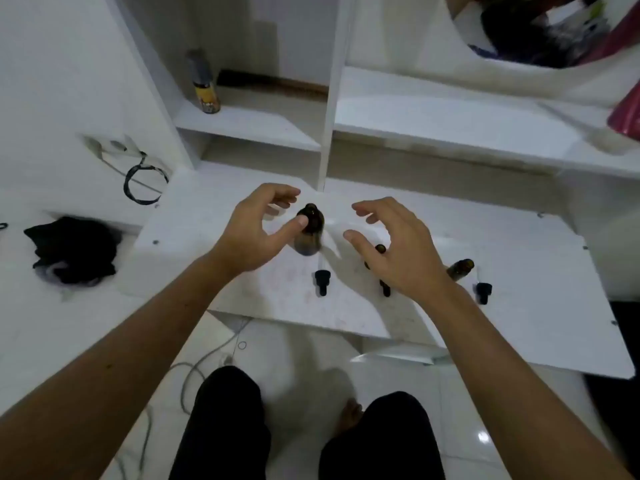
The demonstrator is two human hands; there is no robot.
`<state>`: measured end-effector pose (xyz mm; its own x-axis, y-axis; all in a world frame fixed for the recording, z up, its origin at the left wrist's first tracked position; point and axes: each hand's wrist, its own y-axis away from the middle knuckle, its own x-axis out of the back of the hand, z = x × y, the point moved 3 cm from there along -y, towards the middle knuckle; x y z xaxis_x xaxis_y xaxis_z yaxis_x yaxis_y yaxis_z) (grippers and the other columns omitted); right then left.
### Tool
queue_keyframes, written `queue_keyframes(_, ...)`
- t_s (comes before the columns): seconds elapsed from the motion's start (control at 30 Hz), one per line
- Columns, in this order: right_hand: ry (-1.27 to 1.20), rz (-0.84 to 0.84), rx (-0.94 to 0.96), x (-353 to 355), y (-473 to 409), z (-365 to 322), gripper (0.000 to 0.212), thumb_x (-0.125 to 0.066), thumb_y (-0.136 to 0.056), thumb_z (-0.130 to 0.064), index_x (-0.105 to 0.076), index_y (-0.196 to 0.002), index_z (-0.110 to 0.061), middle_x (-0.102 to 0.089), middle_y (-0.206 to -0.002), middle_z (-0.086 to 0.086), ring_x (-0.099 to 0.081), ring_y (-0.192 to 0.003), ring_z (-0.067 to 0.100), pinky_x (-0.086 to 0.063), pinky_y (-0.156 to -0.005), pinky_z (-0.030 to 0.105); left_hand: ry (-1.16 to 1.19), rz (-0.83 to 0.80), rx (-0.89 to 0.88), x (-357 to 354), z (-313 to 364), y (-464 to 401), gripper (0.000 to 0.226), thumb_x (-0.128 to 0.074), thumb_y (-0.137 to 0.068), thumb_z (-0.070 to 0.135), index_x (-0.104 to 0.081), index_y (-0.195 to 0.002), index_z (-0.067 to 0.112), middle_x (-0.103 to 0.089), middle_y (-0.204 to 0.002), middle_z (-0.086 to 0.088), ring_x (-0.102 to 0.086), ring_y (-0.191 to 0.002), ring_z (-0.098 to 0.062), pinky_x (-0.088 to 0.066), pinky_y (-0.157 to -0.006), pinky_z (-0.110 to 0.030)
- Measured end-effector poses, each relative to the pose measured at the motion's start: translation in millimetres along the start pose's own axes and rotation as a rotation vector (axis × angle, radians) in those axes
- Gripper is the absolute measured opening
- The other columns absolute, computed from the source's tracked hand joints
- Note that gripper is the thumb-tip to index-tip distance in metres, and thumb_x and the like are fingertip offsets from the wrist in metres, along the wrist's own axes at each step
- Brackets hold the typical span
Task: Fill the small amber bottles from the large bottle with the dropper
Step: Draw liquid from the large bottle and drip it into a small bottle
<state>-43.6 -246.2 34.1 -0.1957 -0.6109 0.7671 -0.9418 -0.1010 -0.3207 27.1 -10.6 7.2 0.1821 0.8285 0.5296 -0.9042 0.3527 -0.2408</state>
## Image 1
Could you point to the brown comb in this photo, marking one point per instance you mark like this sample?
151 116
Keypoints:
270 79

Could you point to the small yellow-label spray can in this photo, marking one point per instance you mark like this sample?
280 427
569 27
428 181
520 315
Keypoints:
205 84

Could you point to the large black dropper cap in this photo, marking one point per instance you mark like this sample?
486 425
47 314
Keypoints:
321 282

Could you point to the person's leg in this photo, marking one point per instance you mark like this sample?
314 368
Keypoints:
385 439
225 424

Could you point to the white mattress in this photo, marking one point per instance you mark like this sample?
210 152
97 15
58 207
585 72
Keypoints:
50 334

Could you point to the small amber glass bottle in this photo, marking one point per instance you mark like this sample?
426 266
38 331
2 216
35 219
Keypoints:
460 268
381 248

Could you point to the large amber glass bottle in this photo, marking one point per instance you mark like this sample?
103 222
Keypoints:
311 234

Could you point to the person's right hand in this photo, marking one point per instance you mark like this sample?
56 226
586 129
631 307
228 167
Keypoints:
410 259

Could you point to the person's right leg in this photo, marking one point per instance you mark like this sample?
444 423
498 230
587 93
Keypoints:
385 439

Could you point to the pink cosmetic tube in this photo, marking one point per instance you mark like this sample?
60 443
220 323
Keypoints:
626 114

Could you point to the small black dropper cap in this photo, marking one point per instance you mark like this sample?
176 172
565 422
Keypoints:
385 288
483 292

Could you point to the person's left leg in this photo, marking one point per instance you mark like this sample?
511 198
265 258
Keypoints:
225 424

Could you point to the white wall socket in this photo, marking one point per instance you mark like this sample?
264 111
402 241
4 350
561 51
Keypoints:
112 146

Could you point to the black cloth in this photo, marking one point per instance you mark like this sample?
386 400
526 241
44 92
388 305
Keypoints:
75 249

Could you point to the person's bare foot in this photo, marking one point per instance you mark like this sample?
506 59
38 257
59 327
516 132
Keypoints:
350 415

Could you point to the round wall mirror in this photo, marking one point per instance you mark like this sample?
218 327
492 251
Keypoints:
525 34

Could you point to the person's left forearm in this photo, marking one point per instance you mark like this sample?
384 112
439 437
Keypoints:
125 354

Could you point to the white vanity desk with shelves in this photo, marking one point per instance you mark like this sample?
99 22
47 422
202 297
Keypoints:
525 294

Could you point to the person's left hand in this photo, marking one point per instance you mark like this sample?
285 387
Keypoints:
250 234

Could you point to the person's right forearm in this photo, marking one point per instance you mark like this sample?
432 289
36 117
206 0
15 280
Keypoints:
500 384

